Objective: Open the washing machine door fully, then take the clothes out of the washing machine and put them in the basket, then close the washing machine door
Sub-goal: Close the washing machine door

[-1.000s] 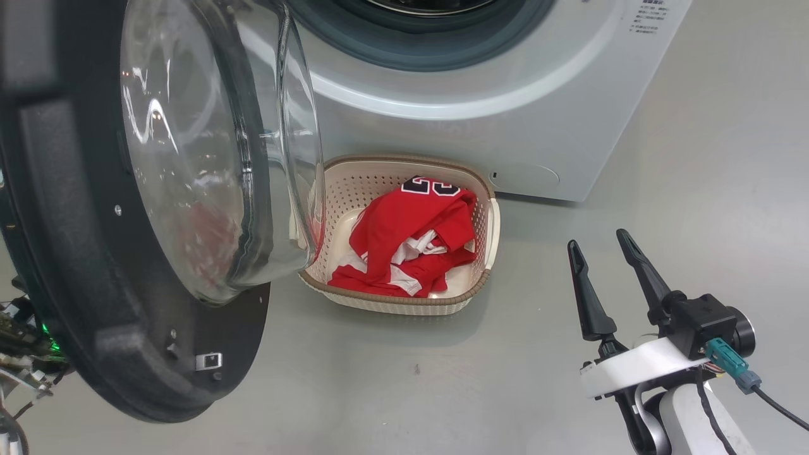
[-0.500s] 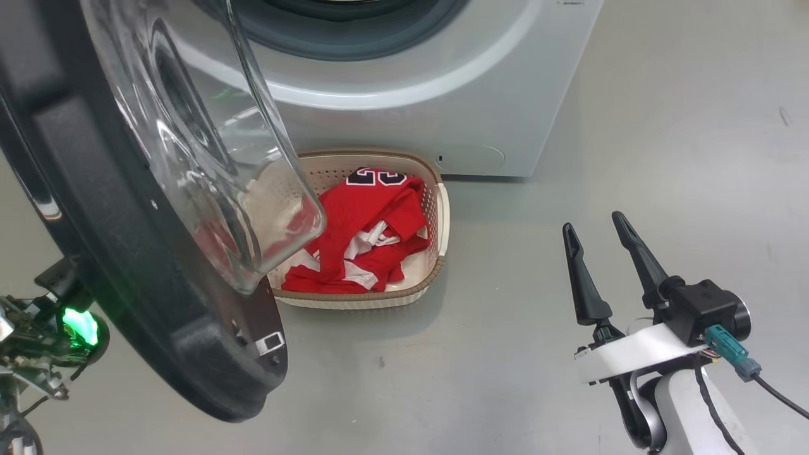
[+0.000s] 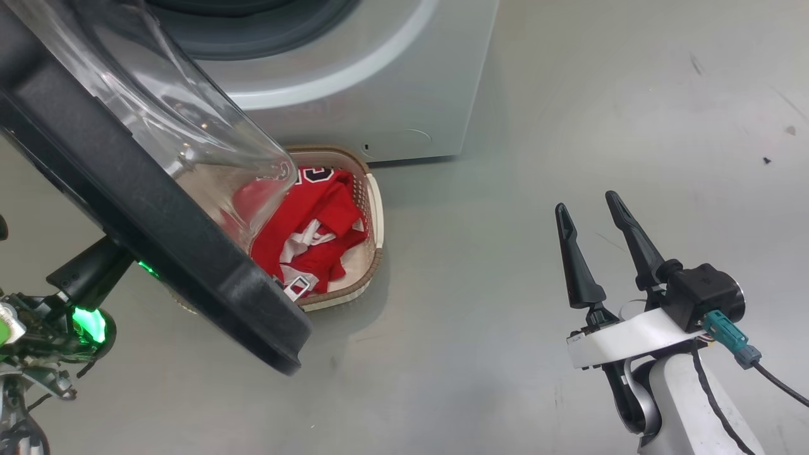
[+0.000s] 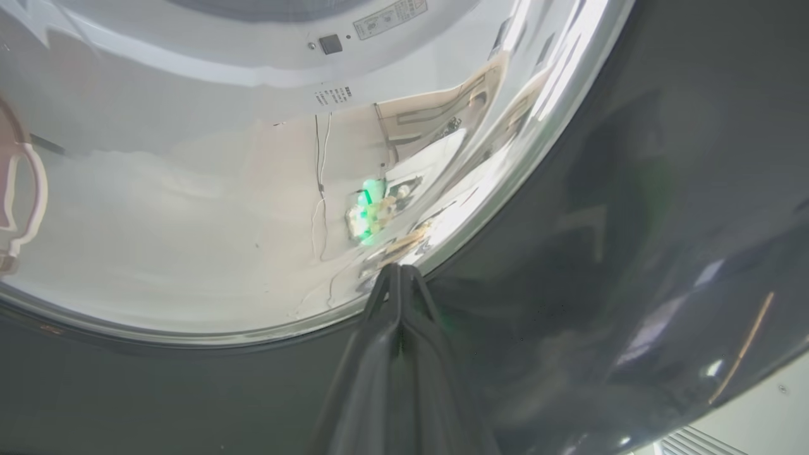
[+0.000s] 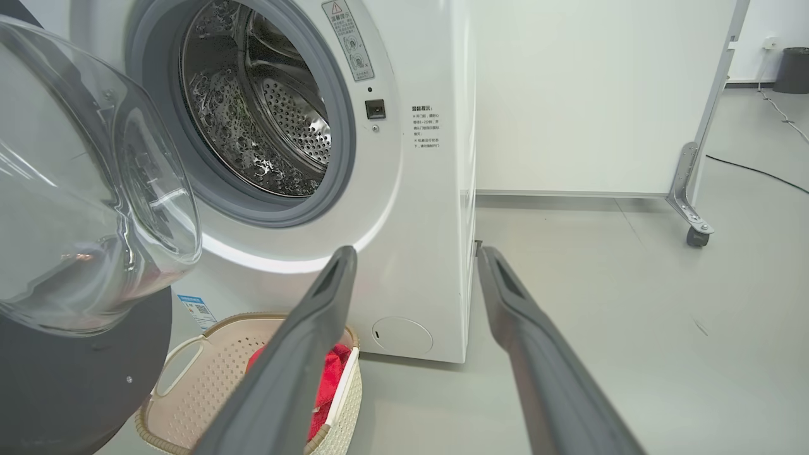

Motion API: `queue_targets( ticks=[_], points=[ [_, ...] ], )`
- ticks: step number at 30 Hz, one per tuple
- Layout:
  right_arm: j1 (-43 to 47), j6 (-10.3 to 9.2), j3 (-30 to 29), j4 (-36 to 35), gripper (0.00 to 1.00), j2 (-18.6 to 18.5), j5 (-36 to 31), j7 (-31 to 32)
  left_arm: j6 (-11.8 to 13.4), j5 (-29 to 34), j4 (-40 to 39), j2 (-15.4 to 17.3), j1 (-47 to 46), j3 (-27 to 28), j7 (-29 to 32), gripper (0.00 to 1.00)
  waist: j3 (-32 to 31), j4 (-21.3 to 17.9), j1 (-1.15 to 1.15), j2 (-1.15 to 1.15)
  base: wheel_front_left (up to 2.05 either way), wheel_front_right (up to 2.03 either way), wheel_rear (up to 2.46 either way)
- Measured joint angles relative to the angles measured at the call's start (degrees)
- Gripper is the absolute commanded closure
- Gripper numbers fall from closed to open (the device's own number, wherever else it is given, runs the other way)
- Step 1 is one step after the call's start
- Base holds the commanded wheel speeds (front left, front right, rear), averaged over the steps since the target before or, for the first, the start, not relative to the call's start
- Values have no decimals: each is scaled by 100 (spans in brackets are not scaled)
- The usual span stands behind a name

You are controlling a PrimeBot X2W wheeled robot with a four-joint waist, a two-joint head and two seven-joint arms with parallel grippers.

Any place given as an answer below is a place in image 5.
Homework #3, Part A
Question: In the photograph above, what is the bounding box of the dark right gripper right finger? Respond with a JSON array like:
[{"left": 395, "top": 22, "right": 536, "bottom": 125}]
[{"left": 476, "top": 245, "right": 646, "bottom": 455}]

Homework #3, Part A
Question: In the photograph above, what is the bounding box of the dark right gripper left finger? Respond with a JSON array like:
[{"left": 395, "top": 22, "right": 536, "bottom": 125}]
[{"left": 193, "top": 245, "right": 359, "bottom": 455}]

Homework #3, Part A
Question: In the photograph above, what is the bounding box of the red and white jersey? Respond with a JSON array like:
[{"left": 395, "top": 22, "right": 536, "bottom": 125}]
[{"left": 245, "top": 343, "right": 353, "bottom": 442}]

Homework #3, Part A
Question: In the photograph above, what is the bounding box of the black glass washing machine door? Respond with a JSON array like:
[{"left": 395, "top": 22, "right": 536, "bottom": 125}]
[{"left": 0, "top": 0, "right": 204, "bottom": 455}]

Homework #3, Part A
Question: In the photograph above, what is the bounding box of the cream perforated laundry basket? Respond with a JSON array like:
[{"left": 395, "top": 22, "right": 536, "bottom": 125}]
[{"left": 135, "top": 312, "right": 365, "bottom": 455}]

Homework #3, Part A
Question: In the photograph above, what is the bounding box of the white front-load washing machine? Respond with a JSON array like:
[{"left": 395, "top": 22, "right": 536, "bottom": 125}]
[{"left": 19, "top": 0, "right": 480, "bottom": 365}]

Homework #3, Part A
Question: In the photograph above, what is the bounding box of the blue energy label sticker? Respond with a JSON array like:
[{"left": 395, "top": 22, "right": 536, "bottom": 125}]
[{"left": 177, "top": 294, "right": 219, "bottom": 331}]

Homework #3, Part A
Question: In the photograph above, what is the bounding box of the white partition panel with caster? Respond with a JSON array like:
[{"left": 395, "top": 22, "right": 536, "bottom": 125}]
[{"left": 471, "top": 0, "right": 753, "bottom": 249}]

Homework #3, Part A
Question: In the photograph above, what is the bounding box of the black waste bin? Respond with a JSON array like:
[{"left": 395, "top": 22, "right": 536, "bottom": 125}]
[{"left": 772, "top": 47, "right": 809, "bottom": 95}]

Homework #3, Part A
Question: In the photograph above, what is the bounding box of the black floor cable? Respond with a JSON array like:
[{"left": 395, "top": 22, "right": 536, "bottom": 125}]
[{"left": 705, "top": 154, "right": 809, "bottom": 195}]

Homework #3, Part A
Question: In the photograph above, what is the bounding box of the white floor cable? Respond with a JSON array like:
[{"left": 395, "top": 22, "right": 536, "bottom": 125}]
[{"left": 757, "top": 88, "right": 809, "bottom": 145}]

